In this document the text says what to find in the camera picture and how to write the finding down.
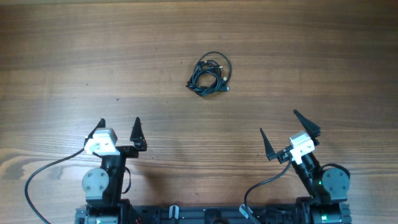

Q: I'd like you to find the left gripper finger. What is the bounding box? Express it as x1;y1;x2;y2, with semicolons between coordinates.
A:
129;117;147;151
86;118;106;140

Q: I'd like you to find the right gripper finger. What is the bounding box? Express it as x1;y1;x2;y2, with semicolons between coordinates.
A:
294;110;321;146
260;128;275;161

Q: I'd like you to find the thin black USB cable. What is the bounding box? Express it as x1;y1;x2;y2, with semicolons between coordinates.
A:
197;51;233;93

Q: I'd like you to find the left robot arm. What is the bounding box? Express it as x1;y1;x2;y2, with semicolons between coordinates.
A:
75;118;147;224

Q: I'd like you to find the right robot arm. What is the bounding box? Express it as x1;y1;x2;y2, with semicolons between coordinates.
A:
260;110;352;224

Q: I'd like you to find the left camera cable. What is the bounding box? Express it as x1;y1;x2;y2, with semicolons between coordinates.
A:
24;147;86;224

